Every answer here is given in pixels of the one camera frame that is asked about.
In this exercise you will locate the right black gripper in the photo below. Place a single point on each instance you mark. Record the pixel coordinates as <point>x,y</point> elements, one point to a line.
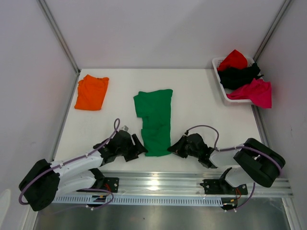
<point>182,147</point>

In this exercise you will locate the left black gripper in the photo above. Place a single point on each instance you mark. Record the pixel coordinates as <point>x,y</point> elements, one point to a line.
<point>136,149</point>

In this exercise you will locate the green t shirt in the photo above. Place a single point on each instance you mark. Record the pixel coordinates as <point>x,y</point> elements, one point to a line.
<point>154,108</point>

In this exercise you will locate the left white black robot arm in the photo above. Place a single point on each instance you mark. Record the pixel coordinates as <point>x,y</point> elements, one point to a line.
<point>48,180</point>

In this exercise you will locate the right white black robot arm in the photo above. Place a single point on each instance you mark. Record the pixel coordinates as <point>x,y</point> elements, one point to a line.
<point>250,162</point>

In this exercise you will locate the orange folded t shirt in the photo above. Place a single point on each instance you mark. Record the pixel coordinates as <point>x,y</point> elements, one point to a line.
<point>91,93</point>

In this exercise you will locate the black t shirt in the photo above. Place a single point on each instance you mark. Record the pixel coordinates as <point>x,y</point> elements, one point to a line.
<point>233,78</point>

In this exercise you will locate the magenta t shirt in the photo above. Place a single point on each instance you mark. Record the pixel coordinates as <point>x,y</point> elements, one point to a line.
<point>258,91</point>

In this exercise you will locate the white plastic basket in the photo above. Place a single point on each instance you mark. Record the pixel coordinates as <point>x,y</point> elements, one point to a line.
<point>223,92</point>

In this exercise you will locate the red t shirt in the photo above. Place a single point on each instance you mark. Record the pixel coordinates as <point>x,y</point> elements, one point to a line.
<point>234,60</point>

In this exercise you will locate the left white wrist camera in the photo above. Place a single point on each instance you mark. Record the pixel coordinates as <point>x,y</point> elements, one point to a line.
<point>124,128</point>

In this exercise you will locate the aluminium mounting rail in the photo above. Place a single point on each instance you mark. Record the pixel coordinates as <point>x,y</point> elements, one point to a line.
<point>173,184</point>

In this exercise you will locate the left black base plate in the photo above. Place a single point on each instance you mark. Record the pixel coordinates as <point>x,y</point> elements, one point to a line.
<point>111,184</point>

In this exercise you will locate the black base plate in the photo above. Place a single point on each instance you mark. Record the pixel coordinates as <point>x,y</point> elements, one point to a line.
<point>221,187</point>
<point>111,184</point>

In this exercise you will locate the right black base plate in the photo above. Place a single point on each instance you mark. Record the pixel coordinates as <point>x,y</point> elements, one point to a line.
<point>221,187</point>

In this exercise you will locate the white slotted cable duct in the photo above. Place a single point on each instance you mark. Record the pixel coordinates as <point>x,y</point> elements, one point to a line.
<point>140,200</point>

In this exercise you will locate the left aluminium frame post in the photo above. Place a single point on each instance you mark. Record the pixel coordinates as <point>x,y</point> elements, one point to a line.
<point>57,33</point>

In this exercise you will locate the aluminium frame post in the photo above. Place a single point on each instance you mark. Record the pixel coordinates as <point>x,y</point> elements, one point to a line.
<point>273,27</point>
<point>57,33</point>

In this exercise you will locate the right aluminium frame post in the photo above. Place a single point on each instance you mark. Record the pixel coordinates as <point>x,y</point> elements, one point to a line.
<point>273,27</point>

